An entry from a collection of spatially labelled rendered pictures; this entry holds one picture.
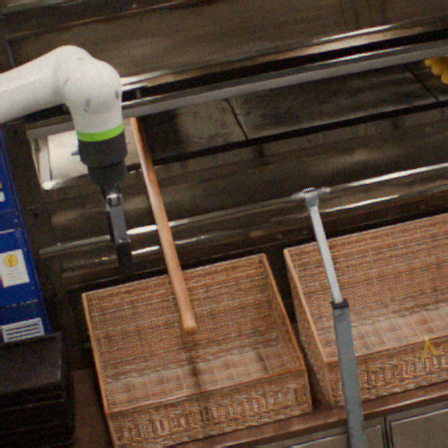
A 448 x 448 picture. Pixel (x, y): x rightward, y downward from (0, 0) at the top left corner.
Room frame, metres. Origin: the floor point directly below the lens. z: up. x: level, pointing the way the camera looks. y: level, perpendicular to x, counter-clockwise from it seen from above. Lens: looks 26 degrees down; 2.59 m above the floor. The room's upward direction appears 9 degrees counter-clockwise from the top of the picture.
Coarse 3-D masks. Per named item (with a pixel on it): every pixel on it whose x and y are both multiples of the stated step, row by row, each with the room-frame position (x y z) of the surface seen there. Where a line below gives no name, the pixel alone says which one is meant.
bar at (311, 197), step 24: (432, 168) 3.11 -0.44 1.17; (312, 192) 3.07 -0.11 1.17; (336, 192) 3.07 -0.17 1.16; (192, 216) 3.03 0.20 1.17; (216, 216) 3.03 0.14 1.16; (240, 216) 3.04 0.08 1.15; (312, 216) 3.04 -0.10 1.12; (72, 240) 3.00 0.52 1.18; (96, 240) 2.99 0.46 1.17; (336, 288) 2.89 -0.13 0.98; (336, 312) 2.84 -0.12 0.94; (336, 336) 2.85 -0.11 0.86; (360, 408) 2.84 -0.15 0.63; (360, 432) 2.84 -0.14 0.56
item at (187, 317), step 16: (144, 144) 3.50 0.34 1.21; (144, 160) 3.38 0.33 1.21; (144, 176) 3.29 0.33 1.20; (160, 208) 3.04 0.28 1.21; (160, 224) 2.95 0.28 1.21; (160, 240) 2.87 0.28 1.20; (176, 256) 2.77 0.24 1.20; (176, 272) 2.67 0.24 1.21; (176, 288) 2.60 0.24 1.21; (192, 320) 2.45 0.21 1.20
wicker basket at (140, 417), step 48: (144, 288) 3.33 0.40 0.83; (192, 288) 3.35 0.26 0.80; (240, 288) 3.36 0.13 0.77; (96, 336) 3.28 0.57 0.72; (144, 336) 3.29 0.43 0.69; (192, 336) 3.30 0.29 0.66; (240, 336) 3.32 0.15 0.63; (288, 336) 3.10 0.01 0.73; (192, 384) 3.16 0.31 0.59; (240, 384) 2.91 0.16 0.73; (288, 384) 2.93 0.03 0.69; (144, 432) 2.95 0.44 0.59; (192, 432) 2.89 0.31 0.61
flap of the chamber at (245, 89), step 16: (384, 48) 3.49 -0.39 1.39; (432, 48) 3.35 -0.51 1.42; (304, 64) 3.45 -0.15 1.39; (352, 64) 3.32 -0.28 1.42; (368, 64) 3.32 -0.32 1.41; (384, 64) 3.32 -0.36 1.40; (208, 80) 3.46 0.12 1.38; (272, 80) 3.29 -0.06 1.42; (288, 80) 3.29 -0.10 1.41; (304, 80) 3.30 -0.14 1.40; (144, 96) 3.40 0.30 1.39; (192, 96) 3.26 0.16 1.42; (208, 96) 3.26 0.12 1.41; (224, 96) 3.27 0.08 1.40; (128, 112) 3.24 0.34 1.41; (144, 112) 3.24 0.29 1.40; (48, 128) 3.21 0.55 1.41; (64, 128) 3.21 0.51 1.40
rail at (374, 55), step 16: (400, 48) 3.34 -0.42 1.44; (416, 48) 3.34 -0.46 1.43; (320, 64) 3.31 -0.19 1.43; (336, 64) 3.31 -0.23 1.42; (224, 80) 3.29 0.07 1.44; (240, 80) 3.28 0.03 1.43; (256, 80) 3.28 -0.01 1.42; (160, 96) 3.25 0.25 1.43; (176, 96) 3.26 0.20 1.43; (32, 128) 3.21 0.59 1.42
